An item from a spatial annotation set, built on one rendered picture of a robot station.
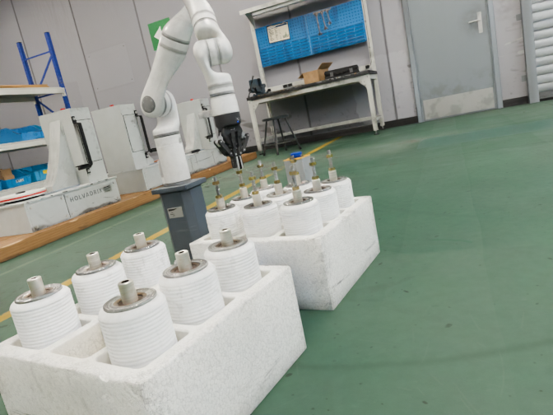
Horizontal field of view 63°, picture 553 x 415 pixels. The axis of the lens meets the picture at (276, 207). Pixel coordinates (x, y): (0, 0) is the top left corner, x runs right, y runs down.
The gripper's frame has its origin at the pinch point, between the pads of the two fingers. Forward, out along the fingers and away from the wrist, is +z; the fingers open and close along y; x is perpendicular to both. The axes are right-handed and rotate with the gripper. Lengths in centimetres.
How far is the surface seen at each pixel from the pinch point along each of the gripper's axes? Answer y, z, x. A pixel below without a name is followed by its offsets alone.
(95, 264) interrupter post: -54, 9, -10
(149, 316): -62, 12, -39
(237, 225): -11.8, 15.1, -6.8
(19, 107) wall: 275, -116, 792
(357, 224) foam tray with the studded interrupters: 9.9, 21.9, -30.1
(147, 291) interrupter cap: -59, 10, -35
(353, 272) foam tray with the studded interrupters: 1.4, 32.4, -31.7
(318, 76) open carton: 408, -46, 231
